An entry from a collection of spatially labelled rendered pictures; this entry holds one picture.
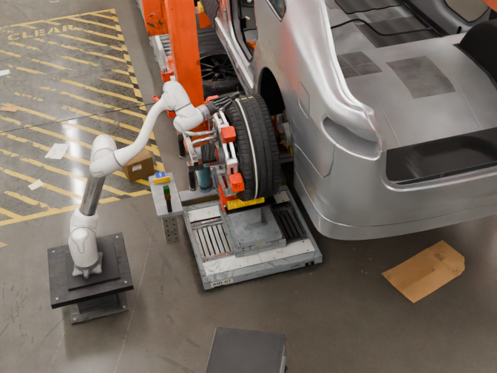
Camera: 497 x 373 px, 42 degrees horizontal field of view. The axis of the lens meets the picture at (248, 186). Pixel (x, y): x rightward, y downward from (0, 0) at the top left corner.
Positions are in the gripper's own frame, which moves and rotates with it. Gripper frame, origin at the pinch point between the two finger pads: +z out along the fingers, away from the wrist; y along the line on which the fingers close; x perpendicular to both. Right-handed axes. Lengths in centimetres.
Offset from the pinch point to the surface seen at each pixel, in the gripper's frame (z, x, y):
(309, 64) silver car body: 10, 43, 50
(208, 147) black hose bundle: -24.4, -21.9, 5.1
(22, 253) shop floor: -125, -130, -96
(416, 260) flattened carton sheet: 75, -121, 99
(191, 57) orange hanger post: 9, -3, -54
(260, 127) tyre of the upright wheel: 3.8, -13.6, 19.2
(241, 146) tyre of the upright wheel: -11.6, -19.3, 19.7
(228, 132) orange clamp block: -14.6, -11.1, 12.4
